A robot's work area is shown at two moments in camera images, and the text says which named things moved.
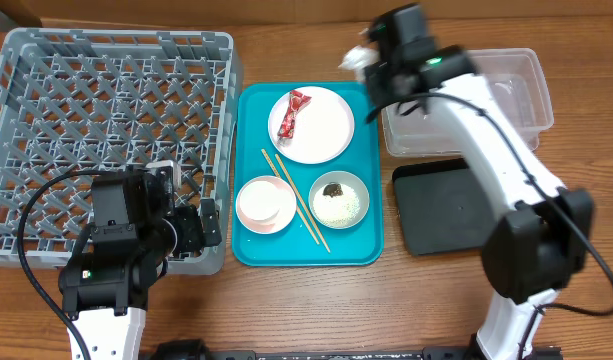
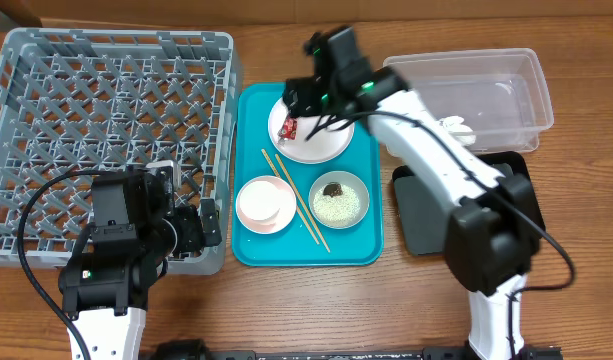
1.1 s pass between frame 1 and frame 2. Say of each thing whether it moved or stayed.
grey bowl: stayed
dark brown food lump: stayed
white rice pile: stayed
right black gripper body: moved
